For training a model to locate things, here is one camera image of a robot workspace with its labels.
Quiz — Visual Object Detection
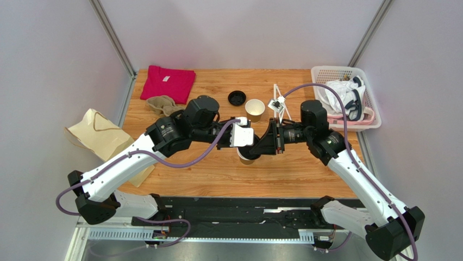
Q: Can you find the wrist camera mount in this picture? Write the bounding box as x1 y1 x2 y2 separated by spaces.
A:
267 96 285 113
230 117 254 147

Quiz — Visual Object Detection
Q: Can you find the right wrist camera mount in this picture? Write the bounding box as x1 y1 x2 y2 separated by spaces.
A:
267 96 285 113

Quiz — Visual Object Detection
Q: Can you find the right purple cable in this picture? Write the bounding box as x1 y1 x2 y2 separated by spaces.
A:
284 83 418 261

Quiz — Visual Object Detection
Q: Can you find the black cup lid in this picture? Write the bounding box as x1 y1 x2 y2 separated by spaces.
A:
228 90 247 106
238 135 261 160

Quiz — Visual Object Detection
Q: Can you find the folded red cloth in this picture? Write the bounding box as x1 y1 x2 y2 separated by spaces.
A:
140 65 196 104

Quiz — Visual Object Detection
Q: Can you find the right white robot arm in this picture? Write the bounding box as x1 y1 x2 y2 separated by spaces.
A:
239 100 425 260

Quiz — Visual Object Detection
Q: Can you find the white plastic basket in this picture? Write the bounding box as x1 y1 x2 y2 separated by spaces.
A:
311 66 382 132

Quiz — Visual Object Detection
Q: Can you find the pulp cup carrier tray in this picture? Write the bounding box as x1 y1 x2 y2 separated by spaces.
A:
146 95 184 116

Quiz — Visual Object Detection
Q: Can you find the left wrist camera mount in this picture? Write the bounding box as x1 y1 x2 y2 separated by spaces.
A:
230 117 254 147

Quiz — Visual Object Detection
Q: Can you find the white crumpled garment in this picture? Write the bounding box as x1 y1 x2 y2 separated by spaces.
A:
314 76 366 121

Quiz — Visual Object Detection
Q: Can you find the brown paper cup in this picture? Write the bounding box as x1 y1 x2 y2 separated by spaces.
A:
245 99 266 123
237 148 256 165

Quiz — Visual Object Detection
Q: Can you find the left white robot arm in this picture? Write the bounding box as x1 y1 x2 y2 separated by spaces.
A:
67 95 254 225

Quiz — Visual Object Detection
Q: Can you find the brown paper bag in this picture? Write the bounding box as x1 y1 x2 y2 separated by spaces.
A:
64 108 156 188

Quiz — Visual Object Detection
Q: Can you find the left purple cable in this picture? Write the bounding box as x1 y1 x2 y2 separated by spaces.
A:
55 119 243 251

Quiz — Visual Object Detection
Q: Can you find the purple cable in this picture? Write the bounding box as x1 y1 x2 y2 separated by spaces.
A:
284 83 418 261
55 119 243 251

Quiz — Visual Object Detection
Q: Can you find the pink strap item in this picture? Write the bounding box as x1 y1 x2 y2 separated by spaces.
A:
327 107 376 125

